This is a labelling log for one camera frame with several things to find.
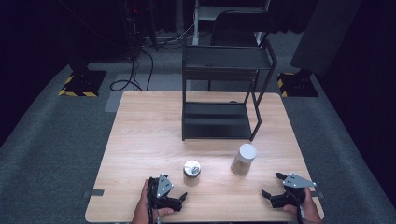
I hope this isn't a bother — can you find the black chair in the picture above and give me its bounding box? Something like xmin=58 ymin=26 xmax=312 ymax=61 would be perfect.
xmin=210 ymin=9 xmax=275 ymax=48

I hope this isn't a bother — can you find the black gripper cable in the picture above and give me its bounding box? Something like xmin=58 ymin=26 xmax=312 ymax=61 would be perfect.
xmin=296 ymin=199 xmax=308 ymax=224
xmin=148 ymin=186 xmax=157 ymax=224

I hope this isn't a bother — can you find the grey panel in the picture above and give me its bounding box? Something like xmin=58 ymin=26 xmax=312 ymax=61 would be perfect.
xmin=290 ymin=0 xmax=364 ymax=77

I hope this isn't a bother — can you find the dark equipment rack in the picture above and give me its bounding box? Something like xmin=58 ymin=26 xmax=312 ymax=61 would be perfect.
xmin=117 ymin=0 xmax=158 ymax=52

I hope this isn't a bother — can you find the person's right hand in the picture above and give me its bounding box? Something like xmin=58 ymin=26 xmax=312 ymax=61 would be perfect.
xmin=283 ymin=187 xmax=323 ymax=224

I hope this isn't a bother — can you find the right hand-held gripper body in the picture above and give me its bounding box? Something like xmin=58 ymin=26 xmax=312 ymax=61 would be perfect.
xmin=270 ymin=173 xmax=318 ymax=209

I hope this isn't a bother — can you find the white desk frame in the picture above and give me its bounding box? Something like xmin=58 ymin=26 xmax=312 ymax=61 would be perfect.
xmin=191 ymin=0 xmax=271 ymax=47

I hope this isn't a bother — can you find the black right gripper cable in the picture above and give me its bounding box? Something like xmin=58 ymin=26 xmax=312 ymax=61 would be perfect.
xmin=296 ymin=199 xmax=308 ymax=224

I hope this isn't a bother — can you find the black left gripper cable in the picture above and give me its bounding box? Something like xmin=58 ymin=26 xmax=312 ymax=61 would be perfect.
xmin=148 ymin=186 xmax=157 ymax=224

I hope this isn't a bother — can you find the light grey floor mat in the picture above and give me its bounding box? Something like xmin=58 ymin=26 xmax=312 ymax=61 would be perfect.
xmin=104 ymin=73 xmax=185 ymax=113

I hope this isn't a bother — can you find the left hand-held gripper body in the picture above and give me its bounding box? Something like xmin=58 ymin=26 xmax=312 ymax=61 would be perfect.
xmin=148 ymin=173 xmax=184 ymax=213

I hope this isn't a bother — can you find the black stand base striped edge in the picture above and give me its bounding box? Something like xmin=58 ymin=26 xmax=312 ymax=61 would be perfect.
xmin=58 ymin=59 xmax=107 ymax=98
xmin=276 ymin=69 xmax=319 ymax=98

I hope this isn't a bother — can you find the glass jar with white lid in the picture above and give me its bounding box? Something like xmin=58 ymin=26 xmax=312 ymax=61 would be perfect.
xmin=230 ymin=143 xmax=258 ymax=176

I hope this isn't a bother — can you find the black metal shelf rack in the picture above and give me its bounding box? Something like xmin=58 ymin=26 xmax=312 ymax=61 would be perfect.
xmin=181 ymin=38 xmax=278 ymax=143

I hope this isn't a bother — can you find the black floor cable loop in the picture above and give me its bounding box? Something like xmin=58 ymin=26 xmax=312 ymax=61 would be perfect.
xmin=109 ymin=49 xmax=155 ymax=92

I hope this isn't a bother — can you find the glass jar with silver lid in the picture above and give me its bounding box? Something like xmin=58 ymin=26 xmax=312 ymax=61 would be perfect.
xmin=182 ymin=159 xmax=202 ymax=187

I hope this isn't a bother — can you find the person's left hand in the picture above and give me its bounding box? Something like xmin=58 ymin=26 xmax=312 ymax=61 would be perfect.
xmin=132 ymin=179 xmax=175 ymax=224

